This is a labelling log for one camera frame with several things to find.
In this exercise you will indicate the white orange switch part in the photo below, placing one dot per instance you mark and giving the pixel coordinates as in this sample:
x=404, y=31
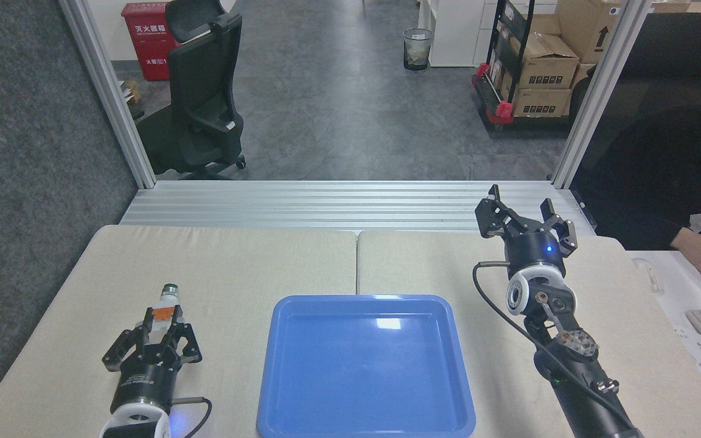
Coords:
x=165, y=310

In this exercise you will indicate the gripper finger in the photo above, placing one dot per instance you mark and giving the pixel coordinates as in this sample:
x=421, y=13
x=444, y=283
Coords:
x=491, y=219
x=564, y=234
x=122, y=353
x=185, y=347

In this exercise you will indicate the black padded office chair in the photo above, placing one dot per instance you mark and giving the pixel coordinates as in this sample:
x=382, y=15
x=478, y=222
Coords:
x=679, y=45

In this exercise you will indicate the open-flap cardboard box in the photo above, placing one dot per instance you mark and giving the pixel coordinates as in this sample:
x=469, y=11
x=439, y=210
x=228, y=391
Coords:
x=545, y=64

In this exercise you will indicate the flat cardboard box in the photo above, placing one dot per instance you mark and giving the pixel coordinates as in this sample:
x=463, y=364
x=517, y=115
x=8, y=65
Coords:
x=539, y=102

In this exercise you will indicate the person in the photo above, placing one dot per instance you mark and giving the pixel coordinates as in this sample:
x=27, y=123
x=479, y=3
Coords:
x=667, y=170

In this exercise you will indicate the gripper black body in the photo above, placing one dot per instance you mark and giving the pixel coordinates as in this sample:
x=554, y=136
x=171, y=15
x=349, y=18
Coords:
x=143, y=382
x=535, y=250

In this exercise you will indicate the large arrow-marked cardboard box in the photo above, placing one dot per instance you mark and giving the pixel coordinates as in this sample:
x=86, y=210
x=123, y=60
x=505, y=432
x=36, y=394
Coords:
x=588, y=27

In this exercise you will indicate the black red trolley cart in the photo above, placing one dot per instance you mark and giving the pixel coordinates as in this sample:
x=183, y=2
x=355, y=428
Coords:
x=499, y=112

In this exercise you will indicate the blue plastic tray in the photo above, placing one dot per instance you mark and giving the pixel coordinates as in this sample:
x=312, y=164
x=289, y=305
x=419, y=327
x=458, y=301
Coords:
x=362, y=377

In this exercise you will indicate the white desk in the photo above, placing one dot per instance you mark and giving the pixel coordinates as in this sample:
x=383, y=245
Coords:
x=685, y=298

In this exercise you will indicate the silver aluminium post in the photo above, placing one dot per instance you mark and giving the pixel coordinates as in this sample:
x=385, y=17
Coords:
x=113, y=97
x=600, y=97

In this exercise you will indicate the silver aluminium rail platform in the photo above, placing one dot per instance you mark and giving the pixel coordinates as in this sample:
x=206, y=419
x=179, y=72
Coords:
x=350, y=204

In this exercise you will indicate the black mesh office chair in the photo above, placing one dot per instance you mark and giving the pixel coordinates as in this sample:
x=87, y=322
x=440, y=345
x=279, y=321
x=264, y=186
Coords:
x=201, y=91

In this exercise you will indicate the white cabinet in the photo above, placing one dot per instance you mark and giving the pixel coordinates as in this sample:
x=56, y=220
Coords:
x=454, y=36

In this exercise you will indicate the white power strip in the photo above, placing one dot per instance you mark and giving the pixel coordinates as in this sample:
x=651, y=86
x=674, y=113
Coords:
x=700, y=356

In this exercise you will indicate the red fire extinguisher box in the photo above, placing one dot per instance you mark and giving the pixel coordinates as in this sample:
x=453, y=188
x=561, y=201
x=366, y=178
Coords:
x=143, y=42

